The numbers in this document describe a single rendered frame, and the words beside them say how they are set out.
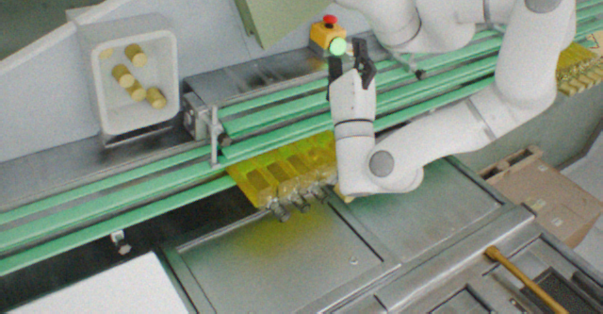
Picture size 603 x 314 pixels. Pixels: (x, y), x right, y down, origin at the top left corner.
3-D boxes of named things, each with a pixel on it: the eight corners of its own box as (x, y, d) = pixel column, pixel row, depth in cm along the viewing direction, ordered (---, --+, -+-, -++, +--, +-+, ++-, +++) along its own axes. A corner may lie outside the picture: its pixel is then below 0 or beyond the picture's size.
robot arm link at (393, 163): (473, 104, 92) (377, 165, 99) (458, 84, 81) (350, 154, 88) (499, 142, 89) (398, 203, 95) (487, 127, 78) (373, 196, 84)
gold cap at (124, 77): (110, 65, 108) (118, 75, 105) (126, 62, 110) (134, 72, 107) (111, 79, 110) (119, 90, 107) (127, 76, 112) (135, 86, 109)
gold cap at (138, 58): (122, 44, 107) (131, 55, 104) (139, 41, 109) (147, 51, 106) (124, 59, 109) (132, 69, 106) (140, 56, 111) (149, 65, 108)
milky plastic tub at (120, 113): (91, 116, 114) (105, 139, 109) (75, 26, 100) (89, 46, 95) (164, 97, 123) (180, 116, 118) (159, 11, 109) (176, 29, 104)
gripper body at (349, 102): (355, 139, 104) (350, 87, 107) (385, 124, 95) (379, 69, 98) (323, 137, 101) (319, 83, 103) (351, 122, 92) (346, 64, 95)
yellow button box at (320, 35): (306, 45, 142) (322, 57, 138) (310, 21, 137) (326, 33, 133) (326, 40, 146) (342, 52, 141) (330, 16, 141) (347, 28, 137)
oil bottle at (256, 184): (217, 160, 128) (262, 217, 116) (217, 143, 125) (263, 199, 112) (236, 154, 131) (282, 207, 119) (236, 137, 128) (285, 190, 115)
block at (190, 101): (180, 126, 124) (193, 142, 119) (179, 94, 118) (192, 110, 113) (194, 122, 125) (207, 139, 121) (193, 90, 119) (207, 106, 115)
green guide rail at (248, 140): (211, 140, 122) (227, 159, 118) (211, 136, 122) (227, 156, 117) (589, 16, 211) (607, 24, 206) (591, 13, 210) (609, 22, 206)
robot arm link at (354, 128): (356, 148, 104) (355, 135, 104) (382, 137, 96) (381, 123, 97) (324, 146, 100) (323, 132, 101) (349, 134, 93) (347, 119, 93)
